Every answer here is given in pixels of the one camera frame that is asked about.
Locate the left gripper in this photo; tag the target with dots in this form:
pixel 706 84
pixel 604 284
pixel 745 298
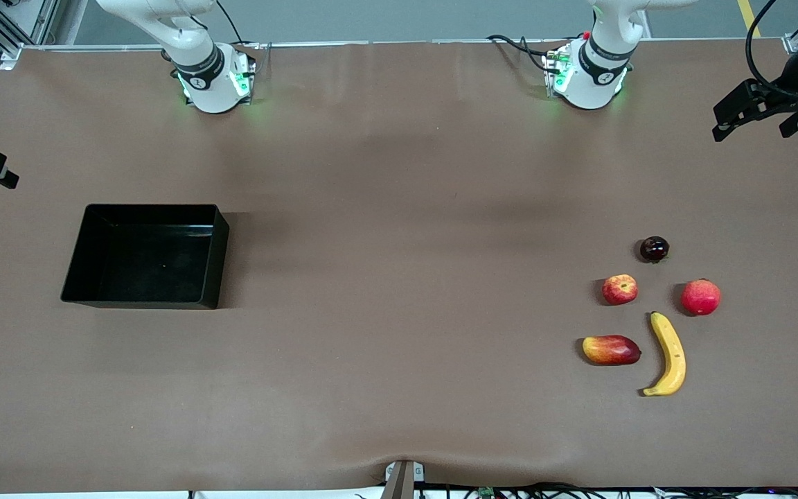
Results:
pixel 789 91

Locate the black plastic box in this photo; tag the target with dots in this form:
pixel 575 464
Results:
pixel 143 256

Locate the small red yellow apple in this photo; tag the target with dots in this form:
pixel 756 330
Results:
pixel 620 290

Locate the yellow banana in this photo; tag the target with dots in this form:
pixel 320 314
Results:
pixel 673 353

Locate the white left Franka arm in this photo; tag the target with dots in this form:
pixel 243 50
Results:
pixel 596 69

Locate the dark purple round fruit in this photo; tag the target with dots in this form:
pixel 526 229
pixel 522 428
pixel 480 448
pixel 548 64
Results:
pixel 654 249

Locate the round red peach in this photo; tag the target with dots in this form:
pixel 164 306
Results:
pixel 701 297

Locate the red yellow mango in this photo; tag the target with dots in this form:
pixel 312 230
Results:
pixel 610 350

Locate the brown table cover sheet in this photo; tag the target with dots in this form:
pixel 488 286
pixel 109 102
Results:
pixel 399 381

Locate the small green circuit board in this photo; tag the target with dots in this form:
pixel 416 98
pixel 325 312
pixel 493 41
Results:
pixel 486 493

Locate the metal table clamp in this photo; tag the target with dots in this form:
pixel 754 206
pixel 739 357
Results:
pixel 402 478

